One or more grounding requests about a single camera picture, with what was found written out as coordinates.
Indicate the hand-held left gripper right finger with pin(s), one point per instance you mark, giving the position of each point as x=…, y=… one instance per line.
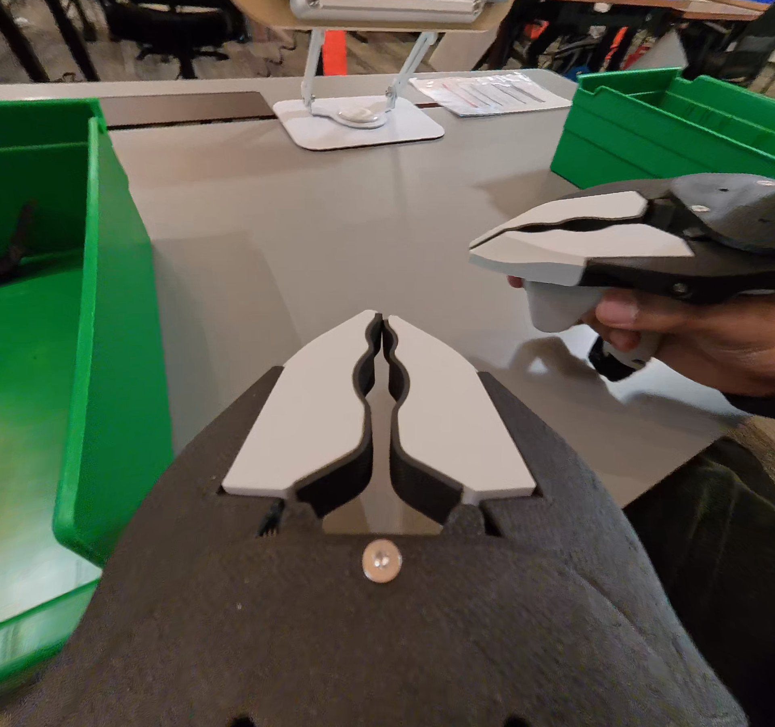
x=466, y=430

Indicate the orange safety cone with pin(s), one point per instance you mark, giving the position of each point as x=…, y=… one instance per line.
x=334, y=52

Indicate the person's right forearm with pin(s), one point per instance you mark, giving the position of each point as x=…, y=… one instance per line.
x=754, y=405

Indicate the laminated printed sheet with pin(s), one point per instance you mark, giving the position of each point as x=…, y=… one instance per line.
x=490, y=94

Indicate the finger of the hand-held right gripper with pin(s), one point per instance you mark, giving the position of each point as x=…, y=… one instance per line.
x=575, y=246
x=575, y=209

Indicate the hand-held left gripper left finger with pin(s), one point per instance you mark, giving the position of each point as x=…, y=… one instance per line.
x=303, y=424

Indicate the black metal table frame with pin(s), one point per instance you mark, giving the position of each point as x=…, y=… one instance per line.
x=60, y=13

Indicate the green plastic bin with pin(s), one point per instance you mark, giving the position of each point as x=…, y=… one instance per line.
x=666, y=134
x=109, y=376

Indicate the person's dark green pants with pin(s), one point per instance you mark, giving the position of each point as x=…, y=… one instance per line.
x=714, y=527

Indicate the black office chair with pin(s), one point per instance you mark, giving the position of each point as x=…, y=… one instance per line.
x=169, y=31

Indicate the person's right hand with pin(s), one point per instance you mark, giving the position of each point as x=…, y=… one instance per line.
x=714, y=346

